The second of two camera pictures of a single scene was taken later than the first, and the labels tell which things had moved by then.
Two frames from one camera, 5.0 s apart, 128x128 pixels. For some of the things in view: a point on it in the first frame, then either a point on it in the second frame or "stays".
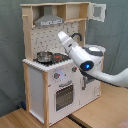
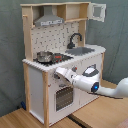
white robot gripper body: (68, 43) → (68, 74)
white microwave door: (90, 11) stays
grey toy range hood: (48, 18) stays
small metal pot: (45, 56) stays
